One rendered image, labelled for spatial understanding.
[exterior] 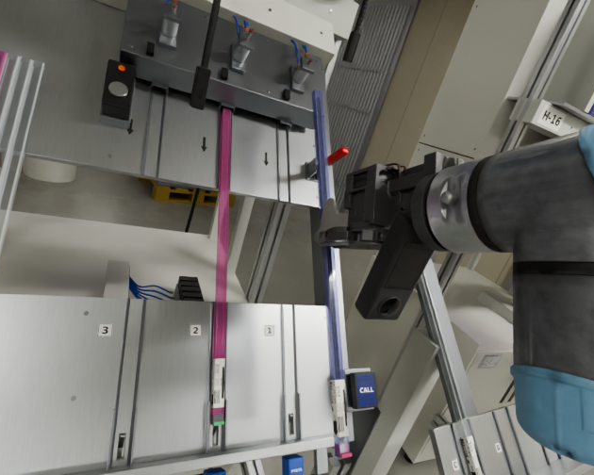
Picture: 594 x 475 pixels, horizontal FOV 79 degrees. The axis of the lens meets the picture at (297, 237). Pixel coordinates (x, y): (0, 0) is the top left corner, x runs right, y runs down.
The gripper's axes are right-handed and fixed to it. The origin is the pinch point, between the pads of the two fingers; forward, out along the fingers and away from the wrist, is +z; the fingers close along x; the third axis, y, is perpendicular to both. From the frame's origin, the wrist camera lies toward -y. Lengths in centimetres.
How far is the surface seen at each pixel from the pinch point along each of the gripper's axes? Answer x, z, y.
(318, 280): -7.9, 14.7, -5.1
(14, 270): 45, 63, -9
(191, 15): 18.9, 15.6, 35.7
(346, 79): -208, 314, 243
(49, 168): 79, 312, 67
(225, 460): 10.3, 3.2, -27.8
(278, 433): 2.1, 5.7, -26.6
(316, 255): -7.9, 16.0, -0.6
